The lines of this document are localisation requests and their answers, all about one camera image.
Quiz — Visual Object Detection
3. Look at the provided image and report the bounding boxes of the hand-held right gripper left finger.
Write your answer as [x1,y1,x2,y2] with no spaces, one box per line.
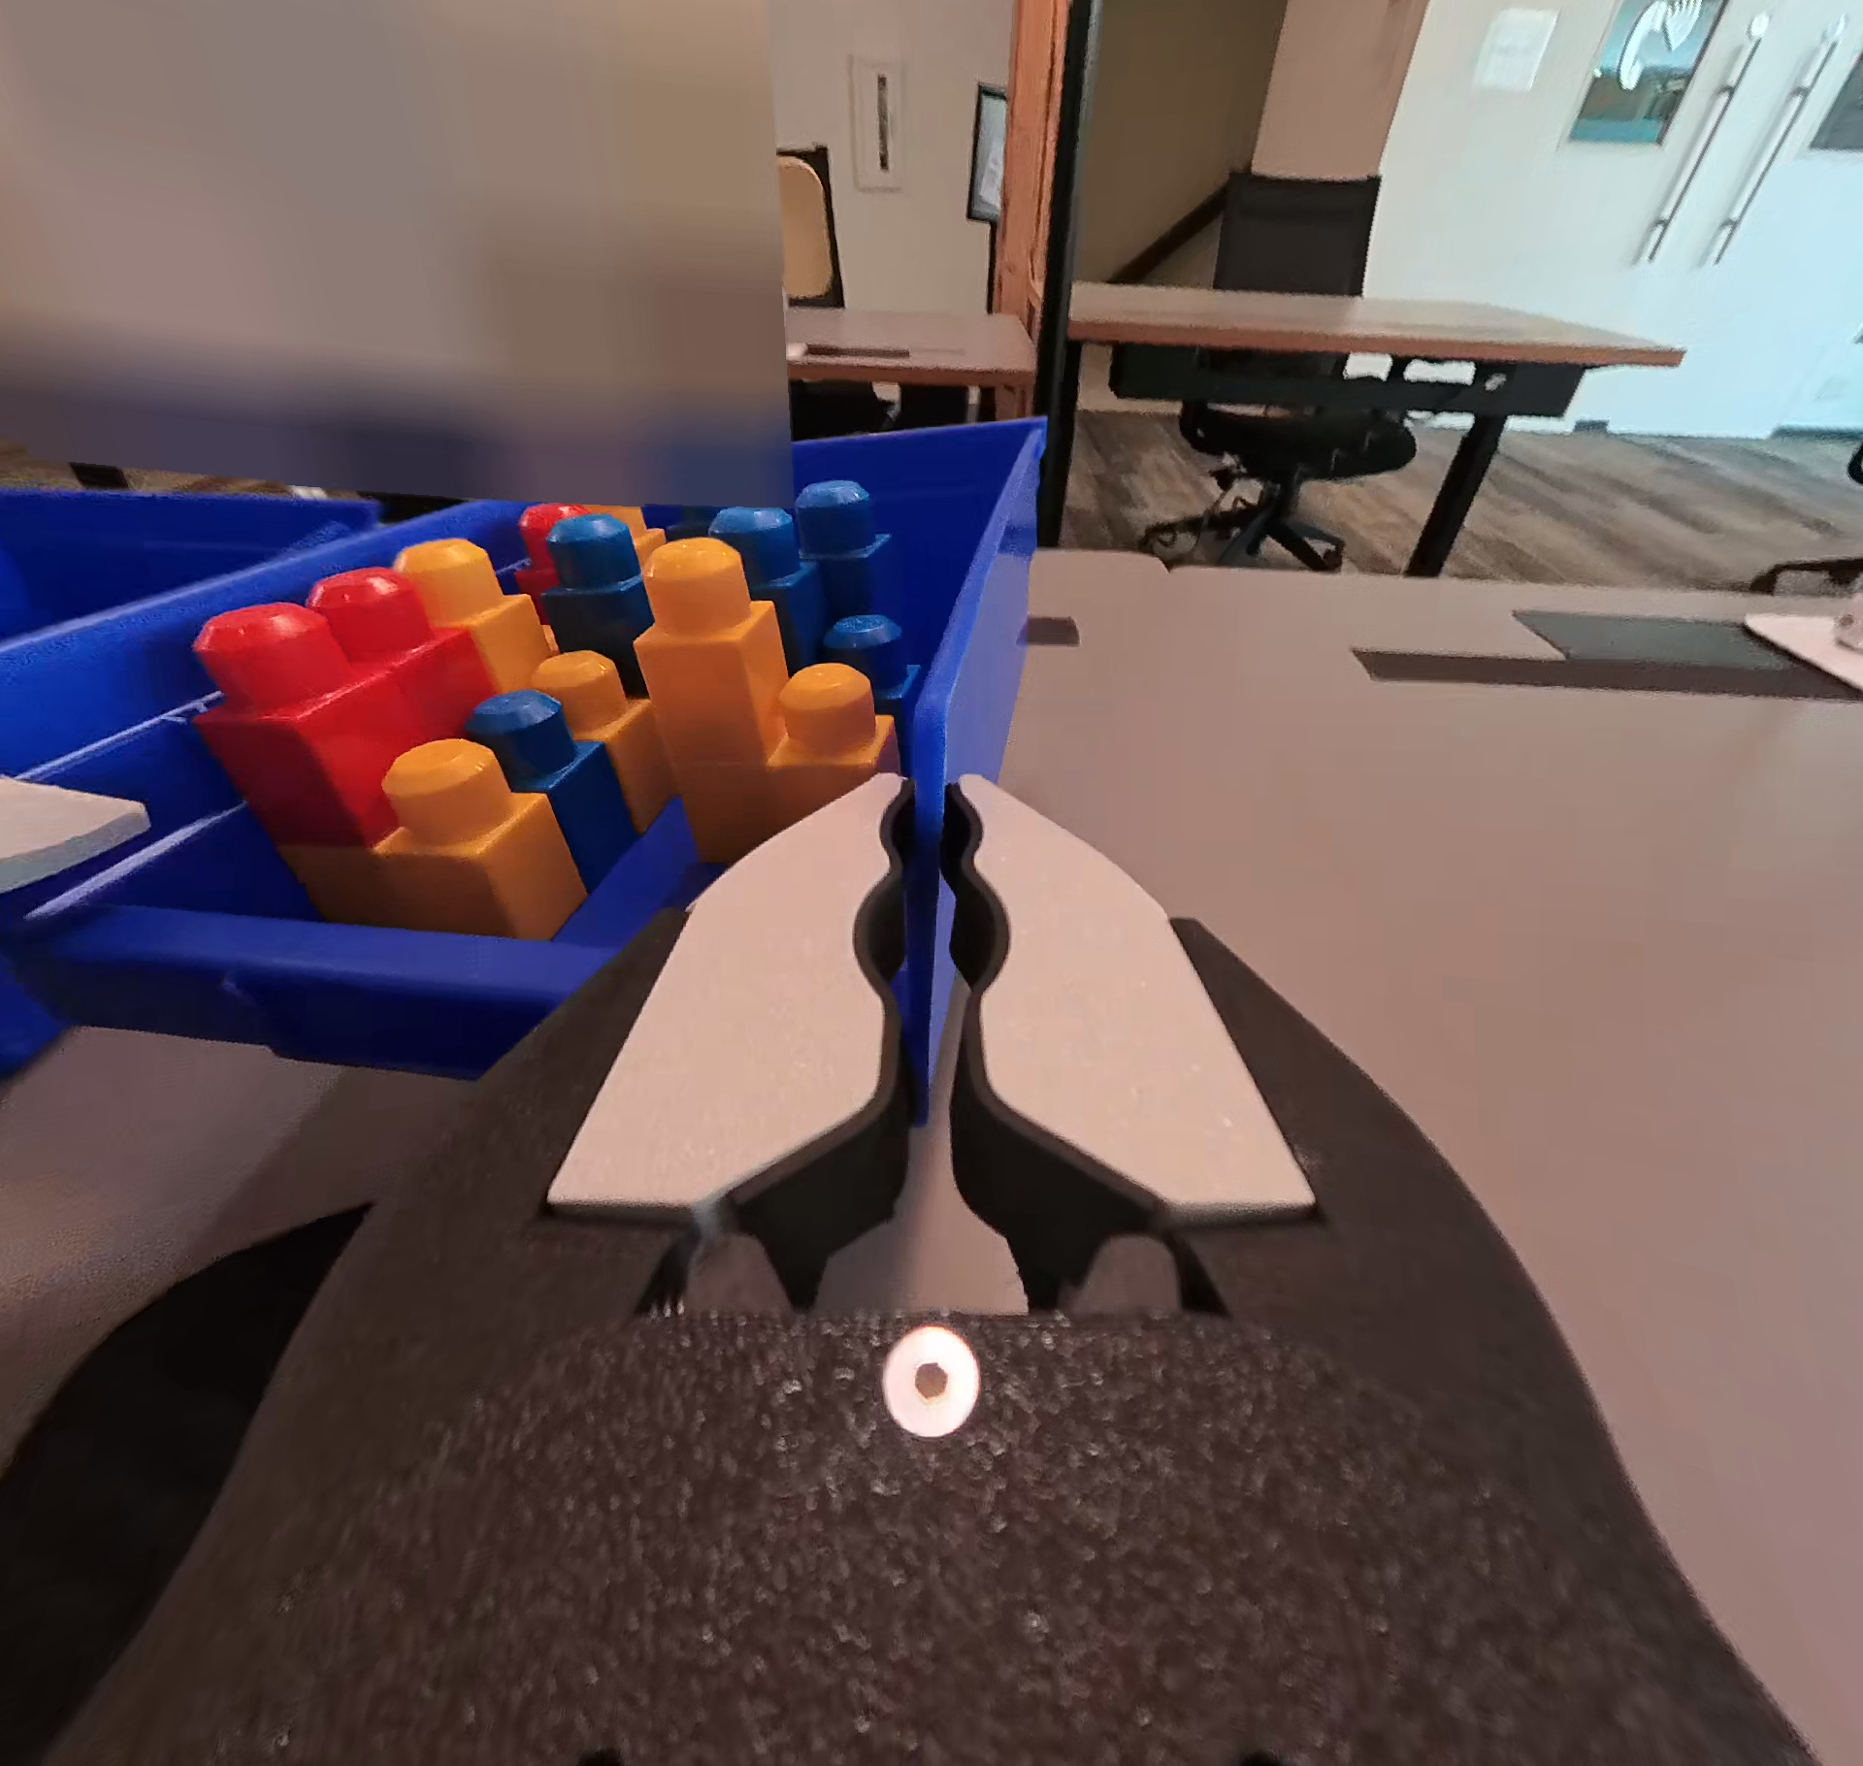
[544,770,915,1314]

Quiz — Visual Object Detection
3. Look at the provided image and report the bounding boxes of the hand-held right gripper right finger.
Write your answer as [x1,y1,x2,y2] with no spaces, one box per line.
[943,770,1317,1314]

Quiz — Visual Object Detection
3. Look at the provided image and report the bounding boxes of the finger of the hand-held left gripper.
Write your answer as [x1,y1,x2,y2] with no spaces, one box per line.
[0,774,151,897]

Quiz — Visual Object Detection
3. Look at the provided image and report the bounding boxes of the blue plastic bin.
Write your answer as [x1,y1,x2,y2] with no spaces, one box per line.
[0,416,1050,1126]
[0,489,382,638]

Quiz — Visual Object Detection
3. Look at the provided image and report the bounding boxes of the pile of colourful mega blocks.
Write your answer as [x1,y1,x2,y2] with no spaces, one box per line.
[192,481,922,941]

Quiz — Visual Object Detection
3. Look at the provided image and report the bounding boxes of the black office chair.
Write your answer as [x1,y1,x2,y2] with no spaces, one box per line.
[1143,170,1420,572]

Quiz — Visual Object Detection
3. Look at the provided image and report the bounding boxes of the white display stand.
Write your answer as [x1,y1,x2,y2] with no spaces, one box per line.
[1743,599,1863,665]

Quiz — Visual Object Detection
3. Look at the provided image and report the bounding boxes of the beige board on stand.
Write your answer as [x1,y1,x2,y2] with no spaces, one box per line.
[779,151,845,305]

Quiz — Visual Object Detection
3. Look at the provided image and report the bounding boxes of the wooden column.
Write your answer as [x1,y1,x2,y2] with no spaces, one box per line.
[994,0,1073,334]

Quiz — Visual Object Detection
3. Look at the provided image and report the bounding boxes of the black metal post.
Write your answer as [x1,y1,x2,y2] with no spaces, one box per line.
[1030,0,1104,547]

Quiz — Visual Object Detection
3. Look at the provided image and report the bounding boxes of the white wall frame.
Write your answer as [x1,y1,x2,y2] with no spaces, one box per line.
[850,54,906,191]

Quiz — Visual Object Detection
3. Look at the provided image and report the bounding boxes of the phone icon wall sign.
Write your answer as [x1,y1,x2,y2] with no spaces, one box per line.
[1572,0,1748,144]

